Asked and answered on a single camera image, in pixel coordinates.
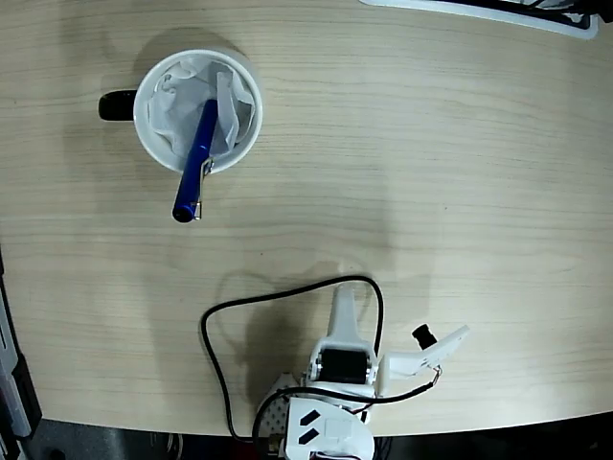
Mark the crumpled white paper tissue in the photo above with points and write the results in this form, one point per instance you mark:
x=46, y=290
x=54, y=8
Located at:
x=177, y=110

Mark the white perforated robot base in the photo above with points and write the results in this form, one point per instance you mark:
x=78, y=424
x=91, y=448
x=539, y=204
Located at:
x=275, y=417

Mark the grey metal equipment frame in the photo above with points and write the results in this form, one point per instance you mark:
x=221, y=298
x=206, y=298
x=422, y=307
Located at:
x=9, y=383

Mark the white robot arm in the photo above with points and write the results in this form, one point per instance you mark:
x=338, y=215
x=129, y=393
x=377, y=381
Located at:
x=335, y=431

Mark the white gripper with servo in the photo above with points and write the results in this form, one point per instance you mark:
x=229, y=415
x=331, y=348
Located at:
x=341, y=366

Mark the wrist camera on white bracket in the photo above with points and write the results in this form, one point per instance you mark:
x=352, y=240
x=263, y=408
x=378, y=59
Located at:
x=412, y=361

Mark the blue pen with metal clip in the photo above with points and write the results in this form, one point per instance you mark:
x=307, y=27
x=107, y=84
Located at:
x=196, y=158

